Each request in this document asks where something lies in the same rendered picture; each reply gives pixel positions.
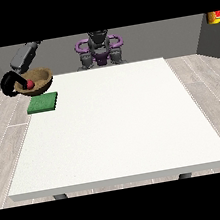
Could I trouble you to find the brown wooden bowl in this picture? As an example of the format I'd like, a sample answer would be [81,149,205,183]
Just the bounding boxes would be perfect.
[10,65,56,100]

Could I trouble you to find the yellow cup red melon print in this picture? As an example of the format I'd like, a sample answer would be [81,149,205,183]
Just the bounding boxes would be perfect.
[205,11,220,26]

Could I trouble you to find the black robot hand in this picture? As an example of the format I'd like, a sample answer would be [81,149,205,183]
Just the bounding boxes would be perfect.
[0,67,31,100]

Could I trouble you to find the dark table leg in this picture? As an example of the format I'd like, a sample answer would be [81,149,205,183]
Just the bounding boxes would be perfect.
[52,192,69,201]
[178,171,193,181]

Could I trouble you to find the green square pad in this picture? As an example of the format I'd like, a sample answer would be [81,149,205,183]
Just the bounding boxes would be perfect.
[24,90,61,116]

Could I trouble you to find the small red ball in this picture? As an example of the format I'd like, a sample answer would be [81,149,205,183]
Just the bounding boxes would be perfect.
[25,78,35,90]

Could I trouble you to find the grey robot trunk purple rings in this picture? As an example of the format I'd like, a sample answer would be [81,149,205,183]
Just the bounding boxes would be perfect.
[71,27,129,73]

